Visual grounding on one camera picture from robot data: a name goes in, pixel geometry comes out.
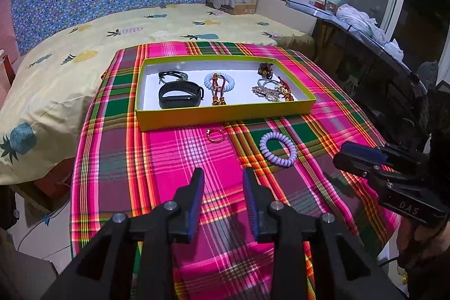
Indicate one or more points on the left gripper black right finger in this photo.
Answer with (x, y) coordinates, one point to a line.
(341, 268)

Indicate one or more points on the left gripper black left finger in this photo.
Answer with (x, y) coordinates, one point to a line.
(133, 256)

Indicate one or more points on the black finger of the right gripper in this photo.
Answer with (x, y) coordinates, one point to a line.
(365, 153)
(364, 166)

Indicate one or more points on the dark beaded bracelet charm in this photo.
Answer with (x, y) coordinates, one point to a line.
(265, 70)

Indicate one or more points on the black smart wristband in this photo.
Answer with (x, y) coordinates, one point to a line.
(180, 94)

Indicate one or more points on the red gold knot tassel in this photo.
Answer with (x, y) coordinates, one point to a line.
(285, 90)

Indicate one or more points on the right hand holding gripper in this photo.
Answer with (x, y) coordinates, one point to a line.
(416, 242)

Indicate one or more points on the dark cluttered side table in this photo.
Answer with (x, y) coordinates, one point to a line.
(389, 93)

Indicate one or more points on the white crumpled cloth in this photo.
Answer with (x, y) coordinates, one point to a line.
(362, 22)

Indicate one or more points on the yellow pineapple bed sheet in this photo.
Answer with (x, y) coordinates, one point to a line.
(44, 109)

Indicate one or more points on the yellow-green shallow tray box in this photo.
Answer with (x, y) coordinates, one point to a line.
(233, 90)

